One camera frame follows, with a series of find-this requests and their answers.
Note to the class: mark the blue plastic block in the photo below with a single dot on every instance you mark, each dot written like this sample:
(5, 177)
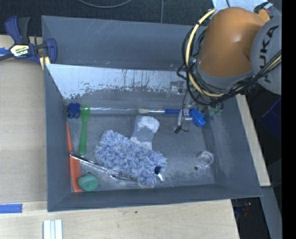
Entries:
(197, 118)

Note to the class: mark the clear plastic tube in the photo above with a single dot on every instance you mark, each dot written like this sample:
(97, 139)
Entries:
(113, 111)

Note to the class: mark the white and grey sock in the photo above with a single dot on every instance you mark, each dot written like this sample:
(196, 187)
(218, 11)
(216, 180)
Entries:
(144, 131)

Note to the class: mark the blue and white fluffy cloth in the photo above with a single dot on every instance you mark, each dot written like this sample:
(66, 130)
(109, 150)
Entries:
(130, 158)

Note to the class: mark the clear glass cup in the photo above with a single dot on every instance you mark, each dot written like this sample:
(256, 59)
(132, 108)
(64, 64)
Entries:
(205, 158)

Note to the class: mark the blue flower-shaped block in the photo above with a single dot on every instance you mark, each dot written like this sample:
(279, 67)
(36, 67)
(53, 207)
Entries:
(73, 110)

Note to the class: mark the shiny silver metal utensil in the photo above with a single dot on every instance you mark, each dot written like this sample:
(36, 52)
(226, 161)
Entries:
(93, 168)

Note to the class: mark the orange flat piece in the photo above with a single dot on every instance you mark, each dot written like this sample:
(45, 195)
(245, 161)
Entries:
(74, 170)

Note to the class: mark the green plastic spoon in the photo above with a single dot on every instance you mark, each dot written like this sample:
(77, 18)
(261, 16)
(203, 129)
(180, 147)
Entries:
(83, 133)

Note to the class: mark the grey metal bin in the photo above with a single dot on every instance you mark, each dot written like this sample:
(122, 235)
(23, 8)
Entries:
(178, 153)

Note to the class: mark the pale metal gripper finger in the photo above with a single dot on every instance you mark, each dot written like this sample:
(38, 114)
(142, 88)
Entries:
(185, 112)
(188, 118)

